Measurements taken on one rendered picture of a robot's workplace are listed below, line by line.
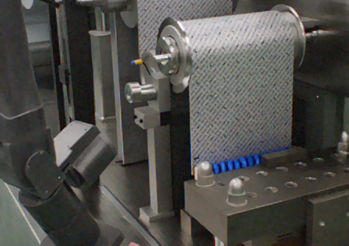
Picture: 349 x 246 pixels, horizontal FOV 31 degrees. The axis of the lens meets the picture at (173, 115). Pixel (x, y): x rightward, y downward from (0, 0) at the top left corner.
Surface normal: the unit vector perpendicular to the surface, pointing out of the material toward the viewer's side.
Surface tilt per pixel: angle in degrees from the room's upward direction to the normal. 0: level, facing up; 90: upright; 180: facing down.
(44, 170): 90
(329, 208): 90
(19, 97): 80
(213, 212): 90
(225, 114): 90
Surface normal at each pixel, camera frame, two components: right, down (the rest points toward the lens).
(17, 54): 0.78, 0.17
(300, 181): -0.04, -0.95
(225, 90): 0.44, 0.27
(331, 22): -0.90, 0.16
